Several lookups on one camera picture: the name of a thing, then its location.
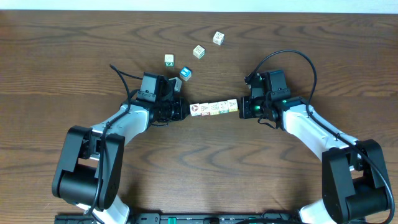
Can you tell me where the wooden block yellow W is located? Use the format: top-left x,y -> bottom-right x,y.
209,102 -> 220,116

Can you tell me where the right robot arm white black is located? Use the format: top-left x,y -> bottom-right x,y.
239,70 -> 393,223

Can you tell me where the wooden block blue I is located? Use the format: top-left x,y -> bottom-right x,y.
179,67 -> 192,81

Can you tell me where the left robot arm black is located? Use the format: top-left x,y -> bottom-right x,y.
52,73 -> 190,223

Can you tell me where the wooden block plain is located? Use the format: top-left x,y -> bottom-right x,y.
227,99 -> 239,113

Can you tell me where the wooden block red circle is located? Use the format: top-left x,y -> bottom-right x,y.
190,103 -> 201,116

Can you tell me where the wooden block green Z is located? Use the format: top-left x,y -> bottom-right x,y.
164,54 -> 175,67

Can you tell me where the wooden block red edge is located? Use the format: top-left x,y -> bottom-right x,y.
199,103 -> 210,116

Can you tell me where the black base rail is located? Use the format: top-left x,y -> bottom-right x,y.
54,212 -> 368,224

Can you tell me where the wooden block teal edge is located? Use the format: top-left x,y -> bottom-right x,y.
193,45 -> 205,59

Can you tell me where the right black cable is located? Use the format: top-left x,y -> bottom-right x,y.
244,49 -> 396,224

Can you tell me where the wooden block top right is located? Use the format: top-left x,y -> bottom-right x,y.
213,31 -> 225,45

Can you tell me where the wooden block green edge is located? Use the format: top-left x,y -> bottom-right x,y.
218,101 -> 229,114

